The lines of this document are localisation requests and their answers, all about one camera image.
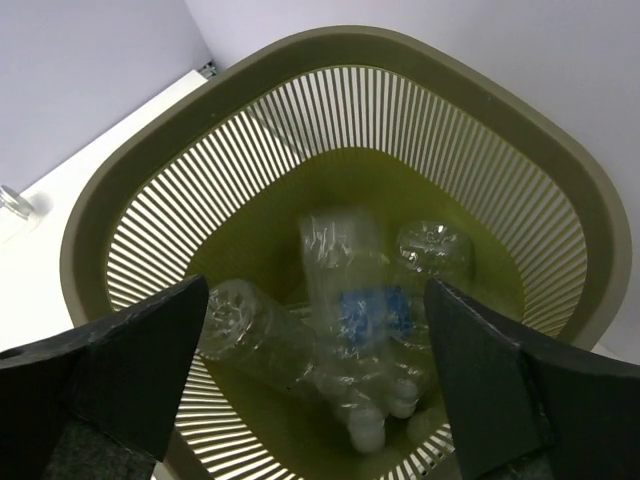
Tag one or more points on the clear bottle front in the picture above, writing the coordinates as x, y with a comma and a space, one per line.
341, 251

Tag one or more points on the blue label Pocari bottle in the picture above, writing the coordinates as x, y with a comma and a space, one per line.
376, 341

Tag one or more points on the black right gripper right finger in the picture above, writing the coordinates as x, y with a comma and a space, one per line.
523, 405

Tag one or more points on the clear crushed plastic bottle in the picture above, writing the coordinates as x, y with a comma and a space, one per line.
432, 249

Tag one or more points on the olive green mesh bin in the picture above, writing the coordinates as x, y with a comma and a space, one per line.
352, 116

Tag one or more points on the clear jar metal lid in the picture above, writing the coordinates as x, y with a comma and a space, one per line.
18, 216

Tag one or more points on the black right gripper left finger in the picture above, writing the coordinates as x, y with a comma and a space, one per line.
99, 401

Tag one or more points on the clear bottle white blue cap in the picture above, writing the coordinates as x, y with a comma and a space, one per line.
247, 330

